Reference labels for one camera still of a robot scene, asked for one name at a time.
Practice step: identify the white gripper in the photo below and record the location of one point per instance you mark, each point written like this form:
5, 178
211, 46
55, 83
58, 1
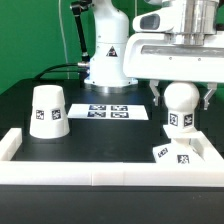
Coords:
177, 43

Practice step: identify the white lamp bulb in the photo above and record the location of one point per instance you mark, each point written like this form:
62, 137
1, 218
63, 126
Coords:
181, 100

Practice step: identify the white lamp base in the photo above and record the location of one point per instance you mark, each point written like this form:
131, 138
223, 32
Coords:
178, 151

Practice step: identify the white lamp shade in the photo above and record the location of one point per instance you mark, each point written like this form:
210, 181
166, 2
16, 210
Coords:
48, 119

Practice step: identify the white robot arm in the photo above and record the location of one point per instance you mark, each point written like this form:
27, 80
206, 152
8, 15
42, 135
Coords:
113, 30

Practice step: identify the white U-shaped fence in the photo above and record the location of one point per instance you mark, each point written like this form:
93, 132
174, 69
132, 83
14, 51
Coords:
208, 174

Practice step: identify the white marker sheet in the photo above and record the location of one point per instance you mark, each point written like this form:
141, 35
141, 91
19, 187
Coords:
107, 112

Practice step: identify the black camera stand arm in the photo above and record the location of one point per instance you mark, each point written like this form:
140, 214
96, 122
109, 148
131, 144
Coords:
78, 7

